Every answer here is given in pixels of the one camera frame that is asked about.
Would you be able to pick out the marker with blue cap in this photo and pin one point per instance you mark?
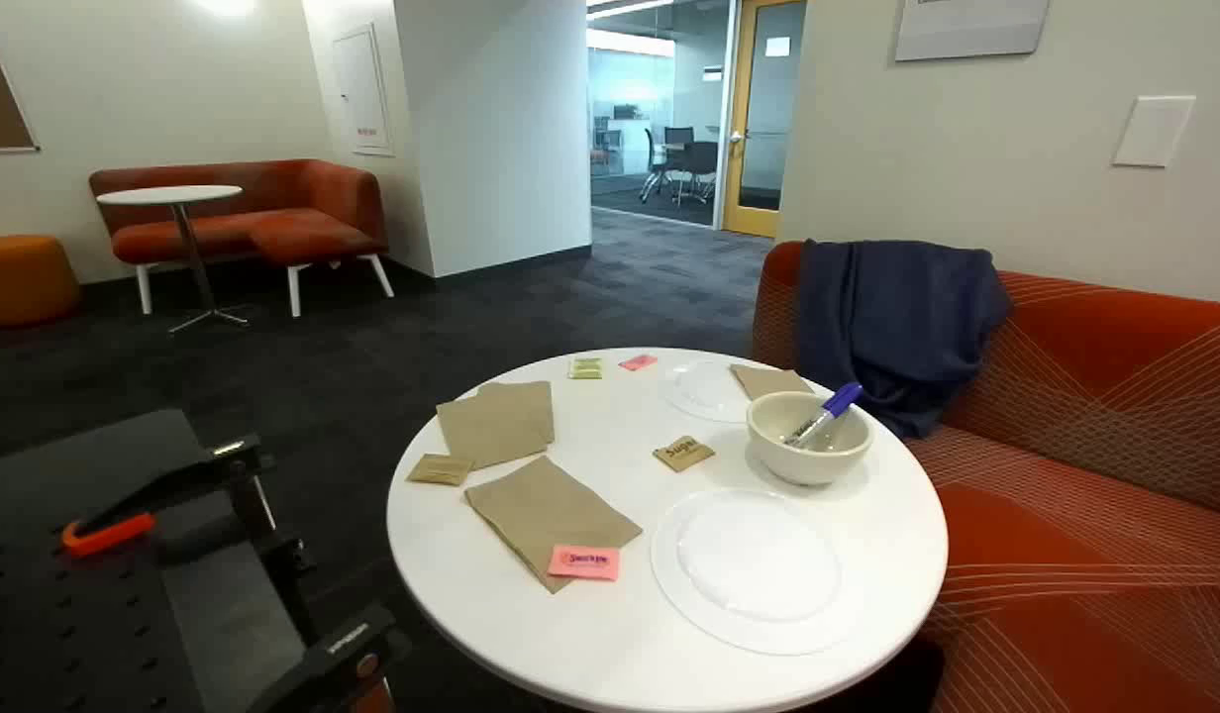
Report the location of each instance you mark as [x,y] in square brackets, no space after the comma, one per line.
[839,399]

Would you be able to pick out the white ceramic bowl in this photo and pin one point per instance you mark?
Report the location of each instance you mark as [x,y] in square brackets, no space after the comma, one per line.
[802,461]

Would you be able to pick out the small notes at table edge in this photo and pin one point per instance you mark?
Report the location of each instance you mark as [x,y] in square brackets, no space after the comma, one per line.
[637,362]

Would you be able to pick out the small clear plastic lid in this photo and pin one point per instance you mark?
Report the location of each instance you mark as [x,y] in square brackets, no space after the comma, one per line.
[703,393]

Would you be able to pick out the small brown sugar packet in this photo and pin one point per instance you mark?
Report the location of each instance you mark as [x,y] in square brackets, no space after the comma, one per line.
[684,454]

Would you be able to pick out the folded brown paper napkin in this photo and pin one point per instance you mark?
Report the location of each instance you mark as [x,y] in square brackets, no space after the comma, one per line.
[497,421]

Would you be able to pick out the large brown paper napkin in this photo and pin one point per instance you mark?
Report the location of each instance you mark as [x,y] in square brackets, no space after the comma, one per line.
[545,515]

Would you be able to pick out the small brown napkin piece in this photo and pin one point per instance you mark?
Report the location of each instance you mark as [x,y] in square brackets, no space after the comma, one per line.
[435,470]

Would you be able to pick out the pink sweetener packet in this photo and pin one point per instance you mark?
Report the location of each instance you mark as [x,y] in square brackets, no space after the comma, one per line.
[582,564]

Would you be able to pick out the black office chair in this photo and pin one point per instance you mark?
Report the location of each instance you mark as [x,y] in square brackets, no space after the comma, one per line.
[693,158]

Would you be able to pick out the large clear plastic lid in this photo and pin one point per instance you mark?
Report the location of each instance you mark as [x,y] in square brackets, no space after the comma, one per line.
[755,566]

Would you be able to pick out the wooden door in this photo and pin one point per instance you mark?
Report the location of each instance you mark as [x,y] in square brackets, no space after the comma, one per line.
[735,120]

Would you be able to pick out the round white table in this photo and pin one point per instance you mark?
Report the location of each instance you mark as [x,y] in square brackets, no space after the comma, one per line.
[612,636]

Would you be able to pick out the dark blue cloth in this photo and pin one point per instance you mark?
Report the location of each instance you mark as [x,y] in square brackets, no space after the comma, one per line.
[900,323]

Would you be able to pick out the rust orange lounge sofa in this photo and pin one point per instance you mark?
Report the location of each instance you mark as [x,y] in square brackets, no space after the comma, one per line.
[305,211]

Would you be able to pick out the orange patterned sofa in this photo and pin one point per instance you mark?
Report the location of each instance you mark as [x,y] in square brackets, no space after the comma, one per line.
[1110,529]

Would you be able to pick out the orange round ottoman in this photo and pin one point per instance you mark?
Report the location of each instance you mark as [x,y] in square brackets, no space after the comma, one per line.
[22,280]

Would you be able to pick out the black metal bracket frame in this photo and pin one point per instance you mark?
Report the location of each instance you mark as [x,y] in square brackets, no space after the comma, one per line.
[257,510]

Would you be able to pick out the small white pedestal table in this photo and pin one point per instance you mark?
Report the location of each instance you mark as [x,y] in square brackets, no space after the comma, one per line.
[167,197]

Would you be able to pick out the grey wall sign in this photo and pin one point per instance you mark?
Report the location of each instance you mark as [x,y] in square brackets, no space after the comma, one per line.
[969,25]

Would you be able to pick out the white wall plate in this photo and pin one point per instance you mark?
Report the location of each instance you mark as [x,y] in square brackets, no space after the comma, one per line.
[1152,127]

